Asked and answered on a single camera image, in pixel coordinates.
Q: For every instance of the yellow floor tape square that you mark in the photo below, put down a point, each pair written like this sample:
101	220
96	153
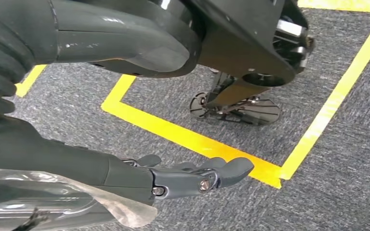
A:
188	140

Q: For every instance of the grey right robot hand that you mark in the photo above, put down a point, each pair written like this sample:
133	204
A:
60	156

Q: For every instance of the clear plastic film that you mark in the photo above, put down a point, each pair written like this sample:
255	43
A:
127	213

